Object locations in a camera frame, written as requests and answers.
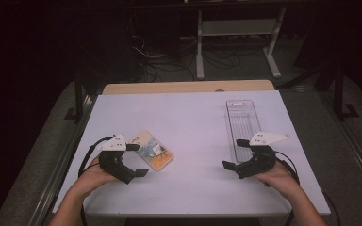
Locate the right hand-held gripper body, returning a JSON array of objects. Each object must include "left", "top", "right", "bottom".
[{"left": 235, "top": 131, "right": 290, "bottom": 180}]

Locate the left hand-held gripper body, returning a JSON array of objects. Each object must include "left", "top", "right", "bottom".
[{"left": 97, "top": 135, "right": 137, "bottom": 186}]

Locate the clear plastic tray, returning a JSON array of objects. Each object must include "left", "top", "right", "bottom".
[{"left": 225, "top": 99, "right": 263, "bottom": 164}]

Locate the person's left hand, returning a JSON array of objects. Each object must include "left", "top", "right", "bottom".
[{"left": 76, "top": 155, "right": 121, "bottom": 198}]

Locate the person's right hand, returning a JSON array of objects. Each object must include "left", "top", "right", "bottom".
[{"left": 252, "top": 162, "right": 300, "bottom": 196}]

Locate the black metal stand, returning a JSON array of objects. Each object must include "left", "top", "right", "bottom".
[
  {"left": 332, "top": 61, "right": 361, "bottom": 122},
  {"left": 63, "top": 71, "right": 92, "bottom": 124}
]

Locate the beige wooden table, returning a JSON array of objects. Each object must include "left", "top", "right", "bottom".
[{"left": 102, "top": 79, "right": 276, "bottom": 96}]

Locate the left hand-held gripper black cable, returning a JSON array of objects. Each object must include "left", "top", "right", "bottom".
[{"left": 77, "top": 135, "right": 116, "bottom": 178}]

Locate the hand-held gripper black cable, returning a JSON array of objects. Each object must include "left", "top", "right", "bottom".
[
  {"left": 77, "top": 135, "right": 116, "bottom": 178},
  {"left": 274, "top": 150, "right": 342, "bottom": 226}
]

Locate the right hand-held gripper black cable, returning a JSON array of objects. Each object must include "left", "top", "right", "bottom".
[{"left": 274, "top": 150, "right": 342, "bottom": 226}]

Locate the metal floor rail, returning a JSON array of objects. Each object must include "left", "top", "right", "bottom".
[
  {"left": 320, "top": 93, "right": 362, "bottom": 197},
  {"left": 27, "top": 93, "right": 98, "bottom": 226}
]

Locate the tangle of floor cables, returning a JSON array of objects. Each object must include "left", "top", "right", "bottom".
[{"left": 127, "top": 17, "right": 196, "bottom": 83}]

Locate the white metal frame table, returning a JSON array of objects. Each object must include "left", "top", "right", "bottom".
[{"left": 195, "top": 6, "right": 288, "bottom": 80}]

